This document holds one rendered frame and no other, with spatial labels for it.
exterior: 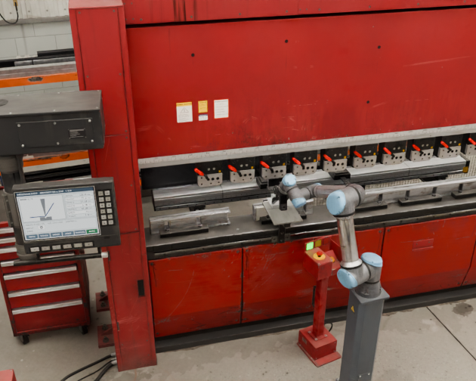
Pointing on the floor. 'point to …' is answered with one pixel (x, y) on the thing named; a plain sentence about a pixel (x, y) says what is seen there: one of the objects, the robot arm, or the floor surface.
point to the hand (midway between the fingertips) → (277, 203)
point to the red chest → (38, 283)
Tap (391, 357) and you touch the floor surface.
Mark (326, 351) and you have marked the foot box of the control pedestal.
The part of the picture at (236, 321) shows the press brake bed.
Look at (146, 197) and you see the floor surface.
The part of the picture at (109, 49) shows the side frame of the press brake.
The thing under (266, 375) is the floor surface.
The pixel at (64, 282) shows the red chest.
